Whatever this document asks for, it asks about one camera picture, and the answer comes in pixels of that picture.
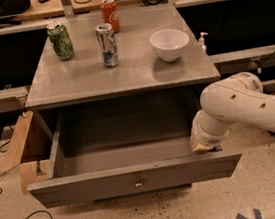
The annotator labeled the grey top drawer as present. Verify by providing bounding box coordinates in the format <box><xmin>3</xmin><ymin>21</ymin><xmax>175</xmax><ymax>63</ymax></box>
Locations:
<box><xmin>28</xmin><ymin>98</ymin><xmax>241</xmax><ymax>208</ymax></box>

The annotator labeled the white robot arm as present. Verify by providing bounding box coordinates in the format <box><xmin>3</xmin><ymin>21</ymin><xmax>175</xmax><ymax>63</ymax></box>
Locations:
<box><xmin>190</xmin><ymin>72</ymin><xmax>275</xmax><ymax>151</ymax></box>

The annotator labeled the grey drawer cabinet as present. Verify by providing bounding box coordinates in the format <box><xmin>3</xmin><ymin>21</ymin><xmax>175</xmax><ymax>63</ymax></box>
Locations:
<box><xmin>13</xmin><ymin>0</ymin><xmax>236</xmax><ymax>209</ymax></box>

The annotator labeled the white pump bottle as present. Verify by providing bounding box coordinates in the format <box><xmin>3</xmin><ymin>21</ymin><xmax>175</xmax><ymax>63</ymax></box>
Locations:
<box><xmin>199</xmin><ymin>32</ymin><xmax>208</xmax><ymax>53</ymax></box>

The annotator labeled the white bowl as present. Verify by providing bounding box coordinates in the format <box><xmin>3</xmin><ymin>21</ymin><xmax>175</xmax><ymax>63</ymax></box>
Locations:
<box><xmin>149</xmin><ymin>29</ymin><xmax>190</xmax><ymax>62</ymax></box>

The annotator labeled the silver blue energy can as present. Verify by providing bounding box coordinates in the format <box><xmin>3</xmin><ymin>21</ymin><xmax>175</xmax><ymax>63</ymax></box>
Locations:
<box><xmin>95</xmin><ymin>23</ymin><xmax>119</xmax><ymax>68</ymax></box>

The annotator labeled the orange soda can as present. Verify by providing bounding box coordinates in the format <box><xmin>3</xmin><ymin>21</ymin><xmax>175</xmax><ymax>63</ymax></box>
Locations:
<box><xmin>100</xmin><ymin>0</ymin><xmax>120</xmax><ymax>33</ymax></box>

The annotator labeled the notched wooden block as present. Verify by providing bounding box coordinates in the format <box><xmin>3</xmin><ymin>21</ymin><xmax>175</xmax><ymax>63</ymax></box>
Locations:
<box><xmin>19</xmin><ymin>160</ymin><xmax>51</xmax><ymax>195</ymax></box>

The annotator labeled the green soda can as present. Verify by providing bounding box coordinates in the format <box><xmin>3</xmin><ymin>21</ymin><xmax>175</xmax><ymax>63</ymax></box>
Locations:
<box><xmin>47</xmin><ymin>22</ymin><xmax>74</xmax><ymax>61</ymax></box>

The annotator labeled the wooden plank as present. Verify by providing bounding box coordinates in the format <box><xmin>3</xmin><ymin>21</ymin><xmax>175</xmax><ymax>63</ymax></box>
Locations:
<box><xmin>0</xmin><ymin>111</ymin><xmax>33</xmax><ymax>173</ymax></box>

